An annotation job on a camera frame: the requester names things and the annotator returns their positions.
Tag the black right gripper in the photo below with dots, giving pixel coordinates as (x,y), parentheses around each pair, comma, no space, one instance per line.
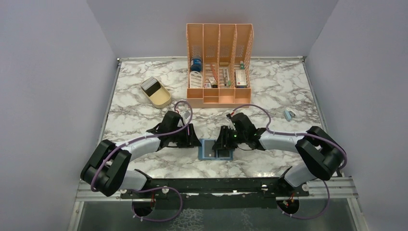
(223,142)

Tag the teal leather card holder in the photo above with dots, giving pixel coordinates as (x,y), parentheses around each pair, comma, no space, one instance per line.
(205,151)

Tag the white red box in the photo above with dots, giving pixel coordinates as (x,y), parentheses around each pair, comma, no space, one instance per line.
(240,79)

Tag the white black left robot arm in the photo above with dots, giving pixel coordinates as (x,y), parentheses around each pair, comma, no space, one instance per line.
(107,169)

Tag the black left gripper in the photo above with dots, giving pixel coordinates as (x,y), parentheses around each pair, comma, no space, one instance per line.
(190,140)

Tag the light blue small clip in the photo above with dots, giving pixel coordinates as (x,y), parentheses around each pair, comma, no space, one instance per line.
(289,114)

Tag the beige oval tray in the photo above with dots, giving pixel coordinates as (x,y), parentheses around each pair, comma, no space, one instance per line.
(160,98)

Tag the orange desk file organizer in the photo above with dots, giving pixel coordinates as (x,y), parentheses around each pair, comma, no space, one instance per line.
(218,46)

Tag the white rounded label card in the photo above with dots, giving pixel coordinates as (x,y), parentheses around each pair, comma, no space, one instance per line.
(195,80)

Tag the pens in organizer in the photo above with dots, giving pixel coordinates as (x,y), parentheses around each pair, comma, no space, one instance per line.
(226,77)

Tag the silver credit card in tray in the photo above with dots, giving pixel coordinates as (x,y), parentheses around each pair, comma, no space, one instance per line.
(150,86)

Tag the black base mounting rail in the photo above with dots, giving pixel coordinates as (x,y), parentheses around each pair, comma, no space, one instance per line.
(211,193)

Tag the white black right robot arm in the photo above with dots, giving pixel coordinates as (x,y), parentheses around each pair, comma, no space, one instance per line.
(321,155)

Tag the blue tape roll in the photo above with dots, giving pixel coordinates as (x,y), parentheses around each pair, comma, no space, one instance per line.
(196,64)

